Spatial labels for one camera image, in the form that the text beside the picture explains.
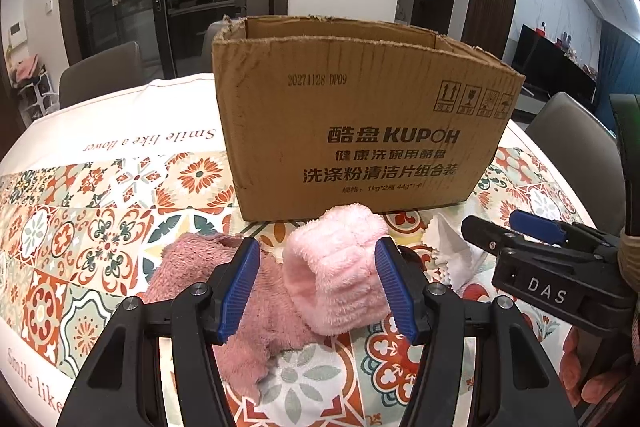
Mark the white shoe rack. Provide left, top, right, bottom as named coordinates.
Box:
left=17, top=64, right=58, bottom=128

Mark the blue curtain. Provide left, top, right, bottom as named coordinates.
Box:
left=595, top=19, right=640, bottom=108

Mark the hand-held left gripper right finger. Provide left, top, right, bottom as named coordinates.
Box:
left=374, top=237, right=573, bottom=427

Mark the person's right hand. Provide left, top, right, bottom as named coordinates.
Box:
left=562, top=328, right=640, bottom=408

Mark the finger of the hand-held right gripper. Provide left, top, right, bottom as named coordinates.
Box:
left=460, top=214, right=531, bottom=258
left=509, top=208, right=621, bottom=253

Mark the dusty pink towel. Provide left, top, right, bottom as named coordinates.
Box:
left=142, top=231, right=326, bottom=400

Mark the grey dining chair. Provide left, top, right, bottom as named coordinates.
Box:
left=59, top=41, right=163, bottom=108
left=200, top=14, right=246, bottom=75
left=525, top=92, right=623, bottom=228

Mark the pink cloth on rack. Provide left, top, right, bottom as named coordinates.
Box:
left=12, top=54, right=43, bottom=82

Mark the brown cardboard box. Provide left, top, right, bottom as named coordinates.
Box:
left=211, top=14, right=526, bottom=224

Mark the white tablecloth with tile pattern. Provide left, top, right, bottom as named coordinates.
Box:
left=0, top=72, right=631, bottom=427

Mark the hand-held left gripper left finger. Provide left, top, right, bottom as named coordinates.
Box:
left=56, top=237, right=262, bottom=427

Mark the light pink fluffy headband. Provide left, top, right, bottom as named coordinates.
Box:
left=281, top=203, right=401, bottom=338

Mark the white zigzag-edged cloth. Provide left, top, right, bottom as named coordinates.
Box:
left=422, top=212, right=488, bottom=285

